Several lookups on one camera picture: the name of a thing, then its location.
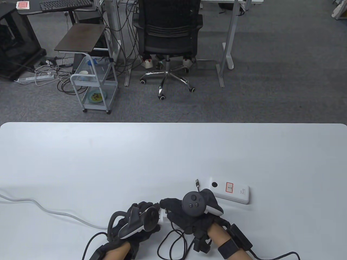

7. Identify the person's left hand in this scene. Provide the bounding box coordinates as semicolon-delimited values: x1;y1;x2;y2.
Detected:
108;202;162;245

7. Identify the person's right hand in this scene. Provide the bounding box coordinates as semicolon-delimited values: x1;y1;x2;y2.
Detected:
160;189;231;238

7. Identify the black charging cable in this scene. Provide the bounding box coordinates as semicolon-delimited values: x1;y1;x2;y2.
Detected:
157;179;201;260

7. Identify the white battery pack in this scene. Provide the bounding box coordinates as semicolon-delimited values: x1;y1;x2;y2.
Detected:
207;177;250;205

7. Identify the grey power strip cord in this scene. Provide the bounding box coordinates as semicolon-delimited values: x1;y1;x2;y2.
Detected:
0;194;109;230

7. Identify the person's left forearm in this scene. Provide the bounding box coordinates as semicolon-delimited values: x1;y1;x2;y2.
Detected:
104;241;133;260

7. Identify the person's right forearm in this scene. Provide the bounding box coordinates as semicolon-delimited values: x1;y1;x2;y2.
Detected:
207;223;255;260

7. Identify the black and white controller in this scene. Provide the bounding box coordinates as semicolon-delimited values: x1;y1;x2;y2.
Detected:
108;206;160;240
182;191;224;217

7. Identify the black wrist sensor box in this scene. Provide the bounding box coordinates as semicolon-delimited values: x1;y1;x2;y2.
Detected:
89;244;109;260
226;224;253;251

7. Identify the green plate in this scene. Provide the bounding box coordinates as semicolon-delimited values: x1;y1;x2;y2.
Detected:
86;91;108;104

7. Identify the white rolling cart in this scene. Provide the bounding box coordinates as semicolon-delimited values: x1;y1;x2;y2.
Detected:
70;53;119;115

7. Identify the clear plastic bottle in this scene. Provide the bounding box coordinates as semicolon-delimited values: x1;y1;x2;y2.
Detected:
87;57;114;66

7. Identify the long white floor power strip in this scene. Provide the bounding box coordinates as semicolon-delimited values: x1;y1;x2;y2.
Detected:
14;74;54;84

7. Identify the black mesh office chair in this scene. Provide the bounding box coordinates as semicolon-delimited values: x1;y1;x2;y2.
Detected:
132;0;204;101

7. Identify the brown side table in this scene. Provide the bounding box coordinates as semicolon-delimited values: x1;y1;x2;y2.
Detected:
54;23;114;64

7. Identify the white metal desk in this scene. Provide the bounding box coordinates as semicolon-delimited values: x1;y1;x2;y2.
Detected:
95;0;265;88

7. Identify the black computer case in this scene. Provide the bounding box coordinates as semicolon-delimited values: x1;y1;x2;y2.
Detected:
74;10;103;24

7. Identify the black cabinet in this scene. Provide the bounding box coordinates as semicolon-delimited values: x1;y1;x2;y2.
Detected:
0;5;47;82

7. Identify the black keyboard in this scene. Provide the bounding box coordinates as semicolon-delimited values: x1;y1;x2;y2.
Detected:
39;0;93;13

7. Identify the black desk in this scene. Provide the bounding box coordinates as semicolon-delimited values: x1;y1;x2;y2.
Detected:
15;0;99;26

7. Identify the white device housing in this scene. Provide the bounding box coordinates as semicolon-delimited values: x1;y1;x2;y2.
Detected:
331;0;347;21

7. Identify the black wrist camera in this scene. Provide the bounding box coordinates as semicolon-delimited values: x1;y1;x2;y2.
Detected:
194;236;212;254

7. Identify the black wrist strap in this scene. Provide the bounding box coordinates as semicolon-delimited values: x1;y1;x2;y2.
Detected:
218;238;244;258

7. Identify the black glove cable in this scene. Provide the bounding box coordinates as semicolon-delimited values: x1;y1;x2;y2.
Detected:
83;232;109;260
251;249;301;260

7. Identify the bundle of floor cables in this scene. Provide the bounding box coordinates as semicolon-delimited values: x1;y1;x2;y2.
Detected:
34;50;82;95

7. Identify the bundle of hanging black cables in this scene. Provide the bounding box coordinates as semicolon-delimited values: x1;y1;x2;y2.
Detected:
104;0;144;75

